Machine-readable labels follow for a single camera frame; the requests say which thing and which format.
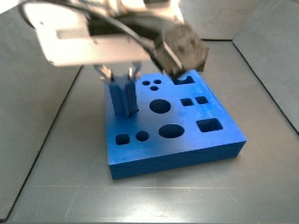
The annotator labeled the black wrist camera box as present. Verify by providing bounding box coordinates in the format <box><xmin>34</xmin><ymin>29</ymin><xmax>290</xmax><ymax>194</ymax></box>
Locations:
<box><xmin>154</xmin><ymin>24</ymin><xmax>210</xmax><ymax>79</ymax></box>

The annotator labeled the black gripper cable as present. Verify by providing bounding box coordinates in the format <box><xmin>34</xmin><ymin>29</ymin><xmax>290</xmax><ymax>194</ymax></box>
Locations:
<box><xmin>18</xmin><ymin>0</ymin><xmax>157</xmax><ymax>53</ymax></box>

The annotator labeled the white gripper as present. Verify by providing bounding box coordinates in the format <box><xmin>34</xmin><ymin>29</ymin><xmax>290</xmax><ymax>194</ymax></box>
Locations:
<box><xmin>23</xmin><ymin>0</ymin><xmax>183</xmax><ymax>82</ymax></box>

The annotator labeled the blue shape sorting board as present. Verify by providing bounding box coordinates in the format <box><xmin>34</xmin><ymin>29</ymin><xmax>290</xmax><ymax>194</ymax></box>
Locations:
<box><xmin>106</xmin><ymin>70</ymin><xmax>247</xmax><ymax>179</ymax></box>

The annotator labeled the blue star shaped peg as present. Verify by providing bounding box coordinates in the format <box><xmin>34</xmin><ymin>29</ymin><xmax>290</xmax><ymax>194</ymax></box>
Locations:
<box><xmin>108</xmin><ymin>76</ymin><xmax>138</xmax><ymax>117</ymax></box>

